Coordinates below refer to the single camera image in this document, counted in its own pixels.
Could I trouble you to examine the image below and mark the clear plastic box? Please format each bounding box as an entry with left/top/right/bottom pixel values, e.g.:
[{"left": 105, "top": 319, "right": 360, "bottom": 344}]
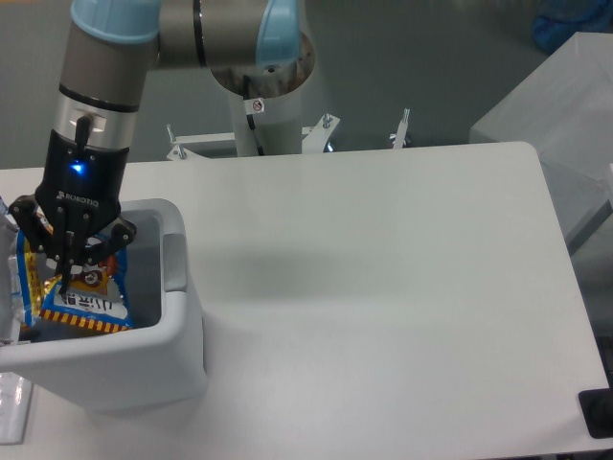
[{"left": 1, "top": 372, "right": 33, "bottom": 446}]

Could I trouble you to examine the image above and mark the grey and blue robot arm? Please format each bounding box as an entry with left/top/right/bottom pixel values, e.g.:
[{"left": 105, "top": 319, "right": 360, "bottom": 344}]
[{"left": 10, "top": 1, "right": 301, "bottom": 284}]

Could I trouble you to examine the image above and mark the black device at table edge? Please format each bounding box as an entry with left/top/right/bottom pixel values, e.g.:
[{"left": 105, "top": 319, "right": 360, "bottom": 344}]
[{"left": 579, "top": 388, "right": 612, "bottom": 439}]

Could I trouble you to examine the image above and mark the colourful snack wrapper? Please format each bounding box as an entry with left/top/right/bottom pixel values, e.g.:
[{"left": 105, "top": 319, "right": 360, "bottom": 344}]
[{"left": 8, "top": 231, "right": 134, "bottom": 334}]

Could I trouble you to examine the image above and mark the white plastic trash can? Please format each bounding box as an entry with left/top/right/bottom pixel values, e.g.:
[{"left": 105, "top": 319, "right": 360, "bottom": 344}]
[{"left": 1, "top": 198, "right": 207, "bottom": 411}]

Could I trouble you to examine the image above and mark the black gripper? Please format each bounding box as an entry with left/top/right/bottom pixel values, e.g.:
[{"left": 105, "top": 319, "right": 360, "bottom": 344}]
[{"left": 9, "top": 130, "right": 137, "bottom": 296}]

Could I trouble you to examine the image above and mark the white covered table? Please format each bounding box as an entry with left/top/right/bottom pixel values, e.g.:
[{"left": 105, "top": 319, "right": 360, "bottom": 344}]
[{"left": 469, "top": 33, "right": 612, "bottom": 252}]

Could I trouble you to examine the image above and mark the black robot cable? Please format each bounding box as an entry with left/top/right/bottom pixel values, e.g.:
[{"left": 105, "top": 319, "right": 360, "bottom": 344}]
[{"left": 241, "top": 75, "right": 265, "bottom": 157}]

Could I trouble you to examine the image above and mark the blue object in corner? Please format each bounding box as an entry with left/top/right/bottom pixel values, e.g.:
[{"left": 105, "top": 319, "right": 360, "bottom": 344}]
[{"left": 531, "top": 1, "right": 612, "bottom": 55}]

